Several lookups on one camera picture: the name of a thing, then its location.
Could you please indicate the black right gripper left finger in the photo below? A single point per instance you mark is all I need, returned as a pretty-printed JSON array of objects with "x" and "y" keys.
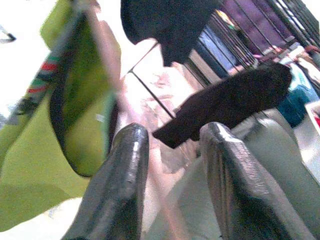
[{"x": 117, "y": 187}]

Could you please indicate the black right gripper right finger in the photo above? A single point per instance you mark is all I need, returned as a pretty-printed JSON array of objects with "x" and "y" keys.
[{"x": 245, "y": 195}]

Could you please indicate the lime green garment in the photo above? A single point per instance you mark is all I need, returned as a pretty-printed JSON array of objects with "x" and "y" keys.
[{"x": 30, "y": 162}]

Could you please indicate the pink plastic hanger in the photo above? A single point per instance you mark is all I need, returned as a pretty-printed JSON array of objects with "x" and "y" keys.
[{"x": 108, "y": 47}]

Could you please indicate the black garment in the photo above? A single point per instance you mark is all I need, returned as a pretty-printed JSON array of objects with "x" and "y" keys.
[{"x": 225, "y": 105}]

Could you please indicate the blue printed cushion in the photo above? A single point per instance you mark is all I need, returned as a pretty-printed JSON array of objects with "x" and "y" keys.
[{"x": 297, "y": 110}]

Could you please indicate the white storage box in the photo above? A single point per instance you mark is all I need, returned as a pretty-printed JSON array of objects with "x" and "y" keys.
[{"x": 313, "y": 110}]

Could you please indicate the dark blue mattress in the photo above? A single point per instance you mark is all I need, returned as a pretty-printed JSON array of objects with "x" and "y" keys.
[{"x": 217, "y": 47}]

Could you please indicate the black metal drying rack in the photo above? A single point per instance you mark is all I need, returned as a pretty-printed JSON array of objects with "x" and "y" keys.
[{"x": 297, "y": 17}]

